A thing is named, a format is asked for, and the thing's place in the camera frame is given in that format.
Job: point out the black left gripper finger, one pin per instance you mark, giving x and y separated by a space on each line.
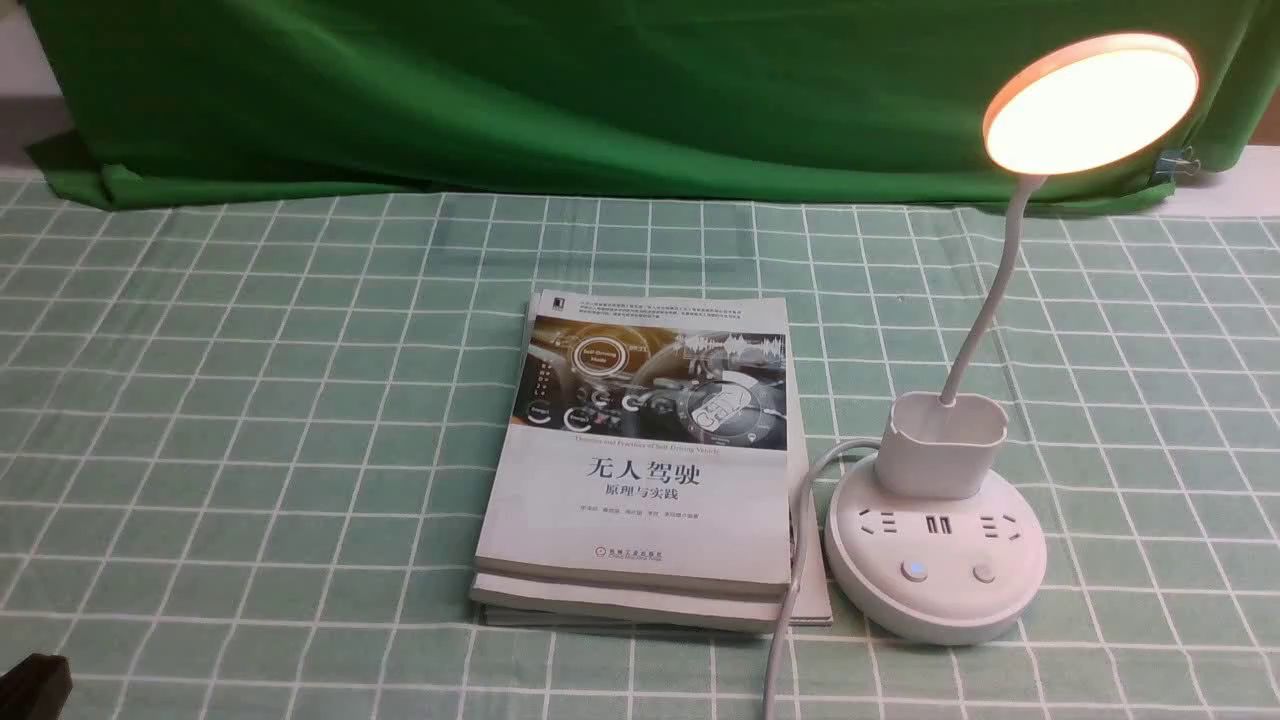
38 687

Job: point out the white desk lamp with base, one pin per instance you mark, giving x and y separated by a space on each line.
924 536

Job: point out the top white textbook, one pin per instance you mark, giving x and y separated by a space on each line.
640 470

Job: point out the green backdrop cloth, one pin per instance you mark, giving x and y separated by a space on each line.
205 102

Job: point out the middle white book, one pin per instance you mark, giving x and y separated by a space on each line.
600 603

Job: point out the bottom thin book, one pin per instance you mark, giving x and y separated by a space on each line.
590 529

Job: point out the blue binder clip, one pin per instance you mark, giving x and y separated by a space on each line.
1175 162

